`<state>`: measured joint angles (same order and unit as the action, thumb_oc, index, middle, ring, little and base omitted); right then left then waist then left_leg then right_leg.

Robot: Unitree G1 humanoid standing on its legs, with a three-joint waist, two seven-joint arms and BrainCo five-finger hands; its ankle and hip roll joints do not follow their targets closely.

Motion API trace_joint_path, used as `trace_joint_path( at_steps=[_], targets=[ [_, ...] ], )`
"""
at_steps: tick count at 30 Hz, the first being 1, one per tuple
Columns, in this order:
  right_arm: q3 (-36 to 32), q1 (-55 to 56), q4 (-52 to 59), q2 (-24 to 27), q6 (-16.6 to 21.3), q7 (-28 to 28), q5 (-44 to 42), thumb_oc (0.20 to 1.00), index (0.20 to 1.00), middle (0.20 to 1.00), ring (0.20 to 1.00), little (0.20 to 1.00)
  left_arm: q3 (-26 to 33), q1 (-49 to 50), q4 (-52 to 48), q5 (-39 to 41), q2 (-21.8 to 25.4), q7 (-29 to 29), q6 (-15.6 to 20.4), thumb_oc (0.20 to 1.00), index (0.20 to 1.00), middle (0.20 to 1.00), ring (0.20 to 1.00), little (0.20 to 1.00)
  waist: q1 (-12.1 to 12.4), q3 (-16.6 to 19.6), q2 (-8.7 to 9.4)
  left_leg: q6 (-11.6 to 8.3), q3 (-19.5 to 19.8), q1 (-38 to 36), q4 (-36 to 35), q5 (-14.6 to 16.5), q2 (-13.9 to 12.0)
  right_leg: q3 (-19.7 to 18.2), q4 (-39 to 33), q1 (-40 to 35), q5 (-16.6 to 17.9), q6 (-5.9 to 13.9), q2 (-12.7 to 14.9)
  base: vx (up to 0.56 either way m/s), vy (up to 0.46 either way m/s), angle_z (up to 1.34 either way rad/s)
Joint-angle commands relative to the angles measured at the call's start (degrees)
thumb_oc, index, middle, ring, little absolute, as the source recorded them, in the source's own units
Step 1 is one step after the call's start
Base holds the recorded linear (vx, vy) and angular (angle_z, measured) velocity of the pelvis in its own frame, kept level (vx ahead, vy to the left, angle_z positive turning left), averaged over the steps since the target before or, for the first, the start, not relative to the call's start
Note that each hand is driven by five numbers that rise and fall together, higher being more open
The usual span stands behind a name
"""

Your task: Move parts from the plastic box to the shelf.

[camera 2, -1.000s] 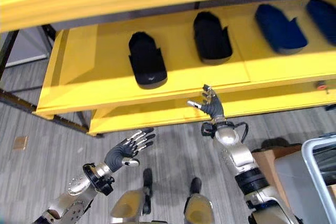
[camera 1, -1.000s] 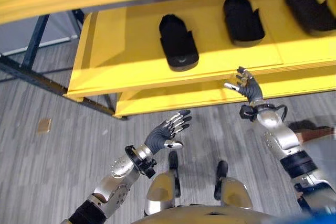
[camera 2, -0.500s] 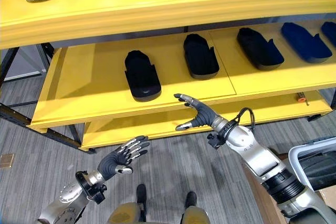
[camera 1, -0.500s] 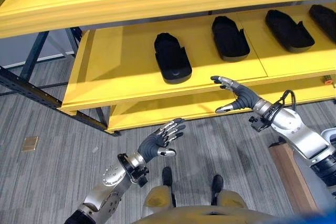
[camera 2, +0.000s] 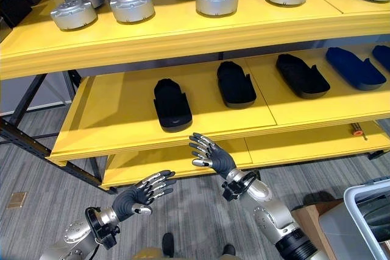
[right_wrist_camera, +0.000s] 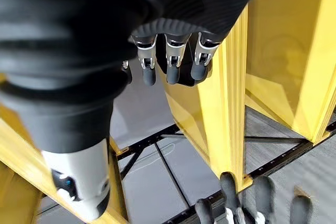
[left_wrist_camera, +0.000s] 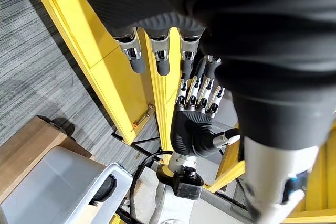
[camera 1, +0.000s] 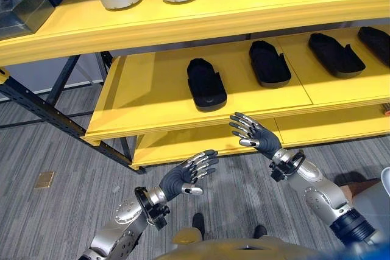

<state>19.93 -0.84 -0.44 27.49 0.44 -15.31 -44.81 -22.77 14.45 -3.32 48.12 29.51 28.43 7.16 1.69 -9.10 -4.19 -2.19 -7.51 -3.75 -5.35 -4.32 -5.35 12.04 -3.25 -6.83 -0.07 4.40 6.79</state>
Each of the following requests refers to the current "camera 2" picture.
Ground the robot left five-finger hand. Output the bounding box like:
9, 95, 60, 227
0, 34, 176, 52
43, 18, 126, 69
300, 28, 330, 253
112, 169, 177, 222

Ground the robot right five-finger hand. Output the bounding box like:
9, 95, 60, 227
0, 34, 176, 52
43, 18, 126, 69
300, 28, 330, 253
188, 132, 238, 180

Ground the yellow shelf board lowest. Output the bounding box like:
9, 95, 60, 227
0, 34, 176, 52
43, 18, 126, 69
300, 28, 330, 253
99, 119, 390, 190

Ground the yellow shelf board with soles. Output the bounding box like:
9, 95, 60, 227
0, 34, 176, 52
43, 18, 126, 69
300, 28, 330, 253
45, 43, 390, 168

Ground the brown cardboard box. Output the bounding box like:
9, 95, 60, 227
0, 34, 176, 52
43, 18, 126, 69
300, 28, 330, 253
290, 198, 346, 260

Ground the yellow shelf board with motors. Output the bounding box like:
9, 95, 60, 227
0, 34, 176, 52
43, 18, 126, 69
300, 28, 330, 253
0, 0, 390, 74

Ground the grey plastic box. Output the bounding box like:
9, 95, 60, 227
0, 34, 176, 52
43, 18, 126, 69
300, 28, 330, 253
318, 178, 390, 260

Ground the robot tan torso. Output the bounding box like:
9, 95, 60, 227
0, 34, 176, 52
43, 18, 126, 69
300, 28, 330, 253
132, 247, 167, 260

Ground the robot left dark foot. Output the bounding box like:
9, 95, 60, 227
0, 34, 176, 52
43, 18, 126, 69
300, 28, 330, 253
161, 232, 176, 258

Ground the robot dark foot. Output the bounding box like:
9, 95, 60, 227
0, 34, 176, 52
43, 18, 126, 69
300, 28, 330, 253
161, 232, 176, 258
223, 243, 237, 258

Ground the black sole-shaped part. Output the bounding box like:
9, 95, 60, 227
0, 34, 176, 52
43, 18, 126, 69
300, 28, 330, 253
216, 60, 258, 110
275, 53, 332, 100
152, 78, 194, 133

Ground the robot right dark foot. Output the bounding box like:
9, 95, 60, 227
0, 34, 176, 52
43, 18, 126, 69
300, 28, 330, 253
223, 243, 237, 258

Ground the brass floor outlet plate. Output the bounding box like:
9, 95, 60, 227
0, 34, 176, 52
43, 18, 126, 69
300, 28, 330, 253
7, 192, 28, 209

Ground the blue sole-shaped part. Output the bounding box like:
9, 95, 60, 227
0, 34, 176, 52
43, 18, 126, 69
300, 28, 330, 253
325, 47, 388, 91
372, 44, 390, 72

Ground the black metal rack frame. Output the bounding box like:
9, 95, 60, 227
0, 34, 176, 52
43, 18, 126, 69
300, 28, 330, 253
0, 69, 118, 194

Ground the orange-handled screwdriver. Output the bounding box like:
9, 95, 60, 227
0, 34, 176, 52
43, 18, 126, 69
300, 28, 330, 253
351, 122, 369, 141

